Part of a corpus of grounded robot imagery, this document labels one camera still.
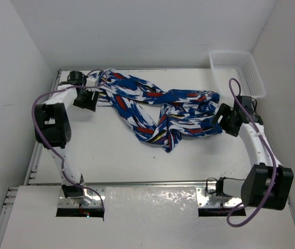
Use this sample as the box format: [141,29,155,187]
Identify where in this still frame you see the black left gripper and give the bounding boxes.
[74,87,98,112]

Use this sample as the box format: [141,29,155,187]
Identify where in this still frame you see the blue white red patterned trousers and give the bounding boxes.
[87,69,222,153]

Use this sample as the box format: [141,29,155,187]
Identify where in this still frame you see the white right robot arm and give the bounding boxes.
[212,96,294,210]

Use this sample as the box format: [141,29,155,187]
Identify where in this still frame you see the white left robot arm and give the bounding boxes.
[32,71,99,206]

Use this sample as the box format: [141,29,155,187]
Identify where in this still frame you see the white plastic mesh basket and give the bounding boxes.
[209,50,266,99]

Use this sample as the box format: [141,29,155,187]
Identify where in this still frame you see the white front cover panel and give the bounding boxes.
[1,186,295,248]

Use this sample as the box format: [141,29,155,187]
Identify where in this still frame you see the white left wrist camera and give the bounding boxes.
[87,77,99,86]

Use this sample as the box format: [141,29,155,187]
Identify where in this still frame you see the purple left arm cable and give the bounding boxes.
[32,68,111,211]

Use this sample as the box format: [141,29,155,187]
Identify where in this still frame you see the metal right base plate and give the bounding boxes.
[196,187,242,209]

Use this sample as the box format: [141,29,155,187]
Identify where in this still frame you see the metal base plate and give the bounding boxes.
[196,187,242,209]
[58,187,106,209]

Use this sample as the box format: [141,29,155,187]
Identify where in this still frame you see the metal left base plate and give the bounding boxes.
[58,187,106,209]

